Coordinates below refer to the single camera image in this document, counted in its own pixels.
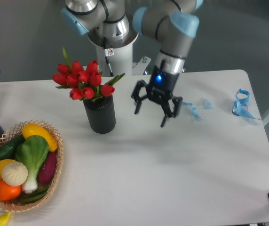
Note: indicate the small blue plastic piece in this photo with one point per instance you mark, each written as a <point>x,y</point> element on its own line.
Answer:
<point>207,104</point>

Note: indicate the orange tangerine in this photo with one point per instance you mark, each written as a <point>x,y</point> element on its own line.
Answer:
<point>8,192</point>

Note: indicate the green bok choy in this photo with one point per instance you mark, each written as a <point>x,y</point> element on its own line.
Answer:
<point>32,154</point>

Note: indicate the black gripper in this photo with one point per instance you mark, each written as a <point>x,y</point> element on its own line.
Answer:
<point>160,91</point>

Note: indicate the white steamed bun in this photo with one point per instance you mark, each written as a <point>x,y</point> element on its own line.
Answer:
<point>14,173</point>

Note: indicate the yellow banana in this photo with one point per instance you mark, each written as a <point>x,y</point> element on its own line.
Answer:
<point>4,218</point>

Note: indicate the woven bamboo basket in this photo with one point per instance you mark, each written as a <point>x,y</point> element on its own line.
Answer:
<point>55,142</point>

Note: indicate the purple sweet potato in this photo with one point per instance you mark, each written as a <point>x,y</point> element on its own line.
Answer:
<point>47,171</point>

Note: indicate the red tulip bouquet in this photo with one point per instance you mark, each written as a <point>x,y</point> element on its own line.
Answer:
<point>84,84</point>

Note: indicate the dark green vegetable in basket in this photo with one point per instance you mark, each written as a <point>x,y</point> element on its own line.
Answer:
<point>34,196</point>

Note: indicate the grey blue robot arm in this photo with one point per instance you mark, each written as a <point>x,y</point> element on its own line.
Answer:
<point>172,24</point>

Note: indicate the metal table bracket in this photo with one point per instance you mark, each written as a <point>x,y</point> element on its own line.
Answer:
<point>141,67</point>

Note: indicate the blue ribbon loop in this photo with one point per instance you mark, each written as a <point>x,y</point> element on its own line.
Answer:
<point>240,107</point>

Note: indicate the green cucumber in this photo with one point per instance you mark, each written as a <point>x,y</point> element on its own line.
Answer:
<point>8,150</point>

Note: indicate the black ribbed vase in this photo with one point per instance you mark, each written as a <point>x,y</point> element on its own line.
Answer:
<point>101,114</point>

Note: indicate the blue ribbon strip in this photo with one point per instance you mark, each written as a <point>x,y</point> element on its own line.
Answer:
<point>194,111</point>

